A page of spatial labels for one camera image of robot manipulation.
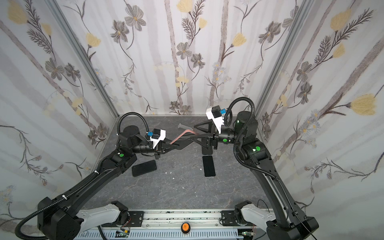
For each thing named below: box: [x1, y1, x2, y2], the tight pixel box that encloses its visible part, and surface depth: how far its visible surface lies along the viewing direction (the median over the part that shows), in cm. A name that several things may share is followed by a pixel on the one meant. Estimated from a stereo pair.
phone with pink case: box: [170, 129, 199, 146], surface depth 59 cm
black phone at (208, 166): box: [202, 155, 216, 177], surface depth 95 cm
